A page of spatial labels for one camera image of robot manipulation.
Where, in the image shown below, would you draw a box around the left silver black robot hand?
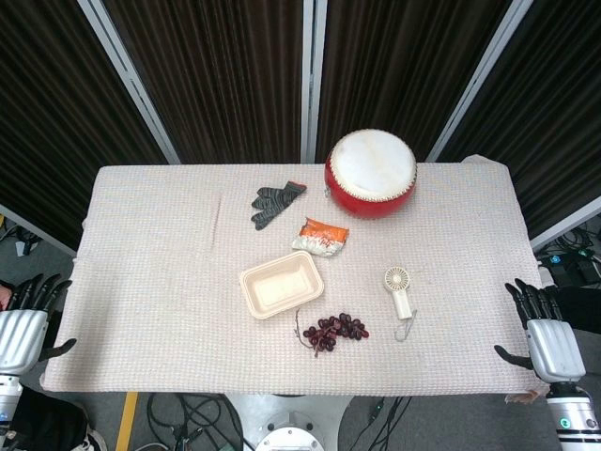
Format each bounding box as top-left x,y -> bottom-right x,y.
0,273 -> 78,377

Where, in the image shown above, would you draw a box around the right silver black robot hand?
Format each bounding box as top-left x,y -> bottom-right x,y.
493,278 -> 588,384

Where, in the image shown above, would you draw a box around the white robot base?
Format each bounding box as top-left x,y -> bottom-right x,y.
220,393 -> 358,451

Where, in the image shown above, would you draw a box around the white handheld fan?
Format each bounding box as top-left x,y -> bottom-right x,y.
383,266 -> 419,342

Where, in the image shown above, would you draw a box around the white woven tablecloth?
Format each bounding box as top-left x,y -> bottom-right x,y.
40,157 -> 550,396

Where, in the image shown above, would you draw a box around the dark red grape bunch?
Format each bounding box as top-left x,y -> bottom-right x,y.
294,307 -> 371,359

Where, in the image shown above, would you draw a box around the red drum with white skin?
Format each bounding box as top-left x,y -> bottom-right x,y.
322,130 -> 419,221

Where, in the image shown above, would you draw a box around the orange white snack packet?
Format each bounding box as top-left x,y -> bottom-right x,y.
290,216 -> 351,259

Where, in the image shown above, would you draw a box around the beige rectangular food tray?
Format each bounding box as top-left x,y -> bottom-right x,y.
239,250 -> 326,321

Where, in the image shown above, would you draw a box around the black grey work glove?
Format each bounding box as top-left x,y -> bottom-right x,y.
250,179 -> 308,233

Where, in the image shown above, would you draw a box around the black folding screen panels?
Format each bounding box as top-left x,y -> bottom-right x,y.
0,0 -> 601,250

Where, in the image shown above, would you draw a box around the black floor cables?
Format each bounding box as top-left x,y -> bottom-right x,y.
145,393 -> 245,451

